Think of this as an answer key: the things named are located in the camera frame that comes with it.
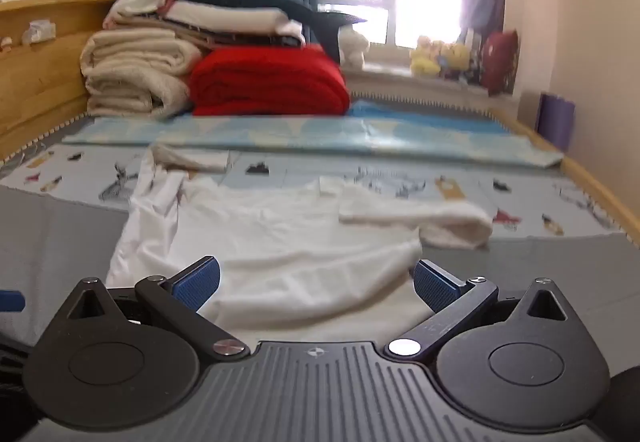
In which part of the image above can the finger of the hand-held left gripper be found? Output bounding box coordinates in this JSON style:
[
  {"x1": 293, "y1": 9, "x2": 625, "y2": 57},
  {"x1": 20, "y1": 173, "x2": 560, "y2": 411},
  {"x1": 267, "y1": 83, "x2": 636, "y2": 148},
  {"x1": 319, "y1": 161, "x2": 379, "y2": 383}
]
[{"x1": 0, "y1": 290, "x2": 26, "y2": 313}]

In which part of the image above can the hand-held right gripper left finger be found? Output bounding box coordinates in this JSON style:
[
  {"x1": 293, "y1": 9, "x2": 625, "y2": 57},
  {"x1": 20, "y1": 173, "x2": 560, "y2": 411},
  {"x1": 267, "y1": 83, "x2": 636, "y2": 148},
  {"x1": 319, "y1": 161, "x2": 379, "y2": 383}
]
[{"x1": 60, "y1": 256, "x2": 250, "y2": 364}]

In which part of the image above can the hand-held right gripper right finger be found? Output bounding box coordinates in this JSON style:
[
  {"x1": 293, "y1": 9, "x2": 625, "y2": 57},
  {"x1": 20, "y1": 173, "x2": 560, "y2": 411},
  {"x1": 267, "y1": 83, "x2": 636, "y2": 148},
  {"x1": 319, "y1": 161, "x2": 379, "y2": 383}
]
[{"x1": 384, "y1": 259, "x2": 576, "y2": 358}]

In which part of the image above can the white long-sleeved shirt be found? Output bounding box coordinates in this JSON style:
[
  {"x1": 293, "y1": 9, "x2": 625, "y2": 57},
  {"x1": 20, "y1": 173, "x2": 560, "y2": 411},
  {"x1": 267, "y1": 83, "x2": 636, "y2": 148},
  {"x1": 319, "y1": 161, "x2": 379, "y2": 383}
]
[{"x1": 105, "y1": 144, "x2": 494, "y2": 330}]

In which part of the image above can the grey bed sheet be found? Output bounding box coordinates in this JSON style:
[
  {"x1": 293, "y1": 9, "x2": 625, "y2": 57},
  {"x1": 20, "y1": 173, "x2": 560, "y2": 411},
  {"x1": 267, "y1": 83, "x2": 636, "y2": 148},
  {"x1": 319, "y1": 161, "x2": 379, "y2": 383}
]
[{"x1": 0, "y1": 184, "x2": 640, "y2": 358}]

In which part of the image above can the printed play mat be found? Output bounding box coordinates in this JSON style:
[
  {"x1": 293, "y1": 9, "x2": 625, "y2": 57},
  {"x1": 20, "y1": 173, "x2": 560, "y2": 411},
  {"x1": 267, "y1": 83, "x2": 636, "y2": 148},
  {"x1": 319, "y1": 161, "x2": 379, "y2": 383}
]
[{"x1": 0, "y1": 142, "x2": 626, "y2": 240}]

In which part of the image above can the blue folded mat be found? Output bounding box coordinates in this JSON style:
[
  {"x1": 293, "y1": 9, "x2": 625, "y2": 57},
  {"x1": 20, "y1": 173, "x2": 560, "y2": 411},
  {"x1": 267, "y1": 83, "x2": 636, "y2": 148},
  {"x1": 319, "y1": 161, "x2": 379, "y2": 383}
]
[{"x1": 62, "y1": 99, "x2": 566, "y2": 167}]

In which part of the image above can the purple rolled mat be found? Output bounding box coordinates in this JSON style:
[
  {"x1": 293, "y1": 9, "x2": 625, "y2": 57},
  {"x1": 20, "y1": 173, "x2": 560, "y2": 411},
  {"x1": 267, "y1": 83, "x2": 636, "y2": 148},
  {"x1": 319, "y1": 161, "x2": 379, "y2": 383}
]
[{"x1": 536, "y1": 92, "x2": 577, "y2": 153}]

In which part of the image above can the red folded blanket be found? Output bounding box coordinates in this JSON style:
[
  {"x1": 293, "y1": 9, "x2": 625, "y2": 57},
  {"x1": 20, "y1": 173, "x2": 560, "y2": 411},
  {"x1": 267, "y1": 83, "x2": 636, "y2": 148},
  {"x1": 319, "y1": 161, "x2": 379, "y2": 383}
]
[{"x1": 189, "y1": 44, "x2": 351, "y2": 117}]

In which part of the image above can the window sill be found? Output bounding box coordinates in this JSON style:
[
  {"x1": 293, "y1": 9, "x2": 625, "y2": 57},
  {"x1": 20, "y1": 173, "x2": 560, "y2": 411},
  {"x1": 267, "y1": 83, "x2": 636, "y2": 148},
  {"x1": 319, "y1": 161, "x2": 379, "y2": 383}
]
[{"x1": 344, "y1": 63, "x2": 506, "y2": 98}]

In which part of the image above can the wooden headboard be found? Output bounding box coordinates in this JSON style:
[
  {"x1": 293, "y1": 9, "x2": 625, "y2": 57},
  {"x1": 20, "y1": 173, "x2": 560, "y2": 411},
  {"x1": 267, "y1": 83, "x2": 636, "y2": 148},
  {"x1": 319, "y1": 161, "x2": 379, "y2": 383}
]
[{"x1": 0, "y1": 0, "x2": 122, "y2": 163}]

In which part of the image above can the cream folded blanket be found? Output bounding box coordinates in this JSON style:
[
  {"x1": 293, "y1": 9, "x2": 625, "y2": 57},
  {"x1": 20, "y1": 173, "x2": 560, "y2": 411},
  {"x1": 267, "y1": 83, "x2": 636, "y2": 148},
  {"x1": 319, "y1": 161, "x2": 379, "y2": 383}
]
[{"x1": 80, "y1": 28, "x2": 203, "y2": 119}]

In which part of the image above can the yellow plush toy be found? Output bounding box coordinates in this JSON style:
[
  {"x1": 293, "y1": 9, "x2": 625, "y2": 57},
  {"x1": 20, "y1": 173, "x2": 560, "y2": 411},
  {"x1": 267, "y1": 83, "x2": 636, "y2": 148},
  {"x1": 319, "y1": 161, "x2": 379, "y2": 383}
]
[{"x1": 410, "y1": 36, "x2": 472, "y2": 78}]

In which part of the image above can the red pillow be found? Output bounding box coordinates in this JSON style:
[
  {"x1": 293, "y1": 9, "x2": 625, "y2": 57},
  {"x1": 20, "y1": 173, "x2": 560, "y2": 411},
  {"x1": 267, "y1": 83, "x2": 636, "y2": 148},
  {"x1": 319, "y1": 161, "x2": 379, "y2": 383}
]
[{"x1": 481, "y1": 30, "x2": 521, "y2": 96}]

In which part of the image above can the white plush toy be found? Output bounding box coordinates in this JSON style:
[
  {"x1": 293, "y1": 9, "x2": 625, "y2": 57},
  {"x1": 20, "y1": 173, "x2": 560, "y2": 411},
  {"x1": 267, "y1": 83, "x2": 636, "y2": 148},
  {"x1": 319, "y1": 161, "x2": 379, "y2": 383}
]
[{"x1": 337, "y1": 28, "x2": 371, "y2": 68}]

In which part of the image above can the white folded towel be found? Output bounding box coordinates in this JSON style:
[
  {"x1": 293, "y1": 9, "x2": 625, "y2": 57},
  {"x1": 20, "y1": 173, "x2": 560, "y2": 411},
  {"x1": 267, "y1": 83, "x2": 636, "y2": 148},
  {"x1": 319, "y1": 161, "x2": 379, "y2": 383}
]
[{"x1": 164, "y1": 2, "x2": 306, "y2": 47}]

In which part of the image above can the small white packet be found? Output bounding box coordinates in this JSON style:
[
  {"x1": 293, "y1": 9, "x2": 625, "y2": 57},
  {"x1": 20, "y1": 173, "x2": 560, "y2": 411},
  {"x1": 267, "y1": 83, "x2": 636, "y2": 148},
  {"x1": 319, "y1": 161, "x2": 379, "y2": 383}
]
[{"x1": 22, "y1": 19, "x2": 57, "y2": 45}]

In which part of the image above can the dark teal garment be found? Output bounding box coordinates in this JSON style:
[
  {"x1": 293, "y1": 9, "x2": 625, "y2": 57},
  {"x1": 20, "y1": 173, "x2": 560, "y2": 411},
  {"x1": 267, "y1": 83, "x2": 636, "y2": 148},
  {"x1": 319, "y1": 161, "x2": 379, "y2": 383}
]
[{"x1": 182, "y1": 0, "x2": 369, "y2": 63}]

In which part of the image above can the wooden bed frame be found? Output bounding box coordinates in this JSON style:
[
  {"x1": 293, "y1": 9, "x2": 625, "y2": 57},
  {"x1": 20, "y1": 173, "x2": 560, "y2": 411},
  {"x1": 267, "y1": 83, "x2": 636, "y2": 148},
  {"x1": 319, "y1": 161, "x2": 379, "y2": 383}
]
[{"x1": 492, "y1": 106, "x2": 640, "y2": 245}]

